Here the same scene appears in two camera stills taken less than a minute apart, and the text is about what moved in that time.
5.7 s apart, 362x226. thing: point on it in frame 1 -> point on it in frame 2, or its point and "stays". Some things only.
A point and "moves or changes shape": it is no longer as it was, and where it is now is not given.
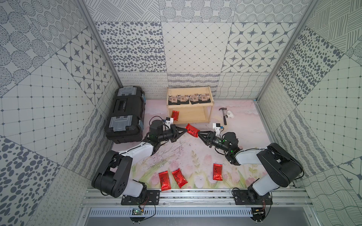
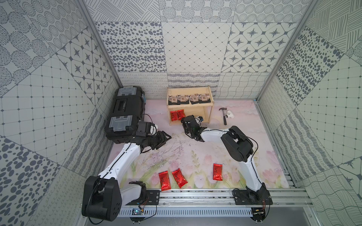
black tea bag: x=173 y=100 stays
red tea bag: x=179 y=178 stays
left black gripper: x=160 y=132 -> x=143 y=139
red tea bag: x=165 y=181 stays
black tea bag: x=183 y=99 stays
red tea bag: x=175 y=115 stays
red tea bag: x=192 y=130 moves or changes shape
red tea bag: x=218 y=172 stays
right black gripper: x=207 y=142 -> x=183 y=125
